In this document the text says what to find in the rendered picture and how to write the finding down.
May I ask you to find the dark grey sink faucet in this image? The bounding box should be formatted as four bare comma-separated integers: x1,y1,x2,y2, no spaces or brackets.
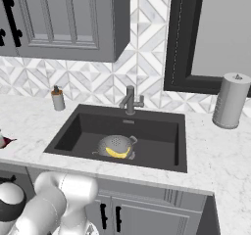
119,84,145,117

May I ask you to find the dark grey sink basin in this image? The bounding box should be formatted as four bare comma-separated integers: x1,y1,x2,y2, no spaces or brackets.
43,103,188,174

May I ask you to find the grey metal colander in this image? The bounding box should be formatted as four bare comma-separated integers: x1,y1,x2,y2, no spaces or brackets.
91,134,139,161

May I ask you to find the yellow banana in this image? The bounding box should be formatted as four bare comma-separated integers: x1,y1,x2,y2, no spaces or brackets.
105,146,132,160

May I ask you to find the grey panel under sink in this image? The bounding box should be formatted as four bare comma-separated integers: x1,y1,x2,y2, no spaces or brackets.
96,177,208,212

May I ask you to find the grey soap dispenser bottle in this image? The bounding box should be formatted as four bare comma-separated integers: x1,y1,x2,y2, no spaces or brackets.
50,84,67,112

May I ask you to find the grey paper towel roll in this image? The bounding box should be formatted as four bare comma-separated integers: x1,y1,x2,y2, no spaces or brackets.
212,71,251,130

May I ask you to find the narrow grey base cupboard door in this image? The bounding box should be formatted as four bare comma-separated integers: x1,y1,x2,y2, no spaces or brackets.
83,194,113,235

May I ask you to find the wide grey base cupboard door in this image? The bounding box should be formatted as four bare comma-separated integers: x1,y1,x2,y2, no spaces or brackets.
110,195,204,235

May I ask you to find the red and white object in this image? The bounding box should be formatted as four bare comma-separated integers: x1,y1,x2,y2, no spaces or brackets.
0,128,18,150

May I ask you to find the black window frame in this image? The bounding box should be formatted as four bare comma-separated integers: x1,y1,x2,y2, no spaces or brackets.
163,0,251,99

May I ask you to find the wide grey wall cupboard door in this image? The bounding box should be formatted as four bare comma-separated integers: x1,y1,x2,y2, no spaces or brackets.
14,0,116,63

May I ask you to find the black base cupboard handle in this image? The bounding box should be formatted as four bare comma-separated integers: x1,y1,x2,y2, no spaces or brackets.
114,206,124,234
99,203,109,231

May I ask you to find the narrow grey wall cupboard door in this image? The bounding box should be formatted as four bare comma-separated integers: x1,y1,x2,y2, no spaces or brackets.
0,0,20,58

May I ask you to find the black drawer handle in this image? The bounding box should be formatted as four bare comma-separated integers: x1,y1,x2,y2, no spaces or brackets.
0,175,18,184

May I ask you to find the short black cupboard handle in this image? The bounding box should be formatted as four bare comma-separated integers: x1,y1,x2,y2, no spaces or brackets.
0,28,7,48

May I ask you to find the long black cupboard handle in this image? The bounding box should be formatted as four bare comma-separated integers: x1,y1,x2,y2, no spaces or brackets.
0,0,24,48

